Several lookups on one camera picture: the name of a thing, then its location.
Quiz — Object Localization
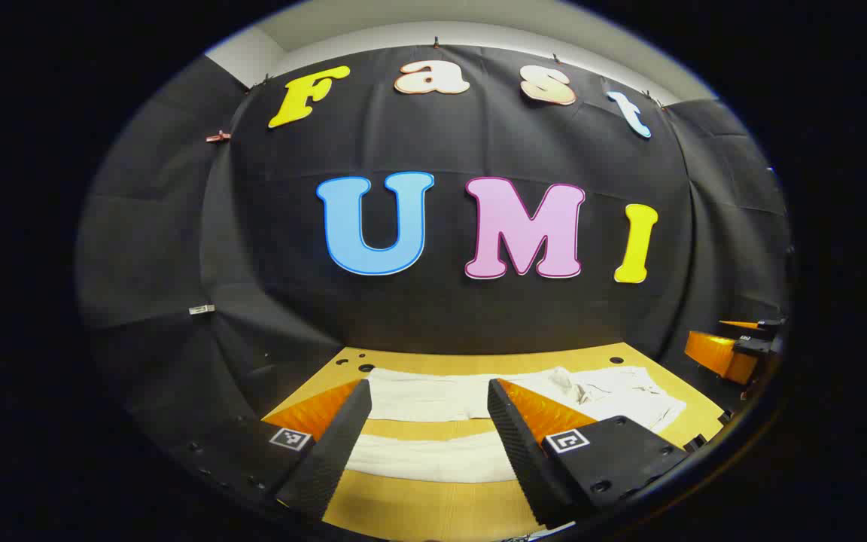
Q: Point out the white jeans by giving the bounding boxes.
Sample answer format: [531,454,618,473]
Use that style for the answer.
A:
[343,366,687,484]

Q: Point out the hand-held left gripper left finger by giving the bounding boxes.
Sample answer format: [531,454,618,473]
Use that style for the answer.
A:
[170,379,373,522]

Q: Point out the black backdrop cloth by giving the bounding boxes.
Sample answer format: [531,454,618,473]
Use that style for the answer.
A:
[75,44,794,452]

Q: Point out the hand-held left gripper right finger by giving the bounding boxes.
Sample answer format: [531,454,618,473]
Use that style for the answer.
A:
[487,379,690,530]

